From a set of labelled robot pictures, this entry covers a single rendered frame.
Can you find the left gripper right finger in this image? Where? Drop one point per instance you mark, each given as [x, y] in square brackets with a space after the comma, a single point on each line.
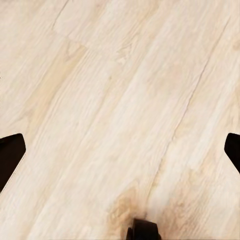
[232, 149]

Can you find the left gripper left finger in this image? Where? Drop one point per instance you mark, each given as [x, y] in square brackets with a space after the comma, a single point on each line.
[12, 150]

